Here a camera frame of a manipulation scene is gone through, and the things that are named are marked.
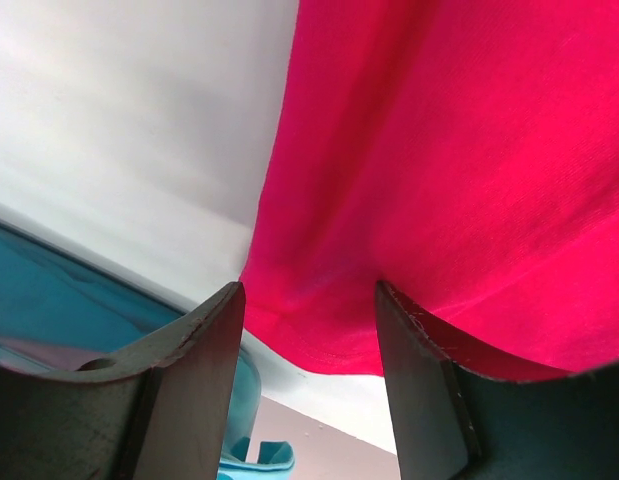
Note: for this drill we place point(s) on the grey plastic bin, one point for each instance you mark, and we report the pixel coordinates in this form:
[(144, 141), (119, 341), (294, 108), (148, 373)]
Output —
[(58, 313)]

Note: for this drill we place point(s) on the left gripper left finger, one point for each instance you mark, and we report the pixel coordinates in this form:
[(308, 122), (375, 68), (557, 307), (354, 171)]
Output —
[(155, 409)]

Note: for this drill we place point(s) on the cyan t shirt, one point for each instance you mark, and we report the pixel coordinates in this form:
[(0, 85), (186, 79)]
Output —
[(276, 461)]

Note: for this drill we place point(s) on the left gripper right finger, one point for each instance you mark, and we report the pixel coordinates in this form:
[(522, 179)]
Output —
[(463, 409)]

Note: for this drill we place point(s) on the red t shirt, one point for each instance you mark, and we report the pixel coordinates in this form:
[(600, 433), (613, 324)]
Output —
[(466, 152)]

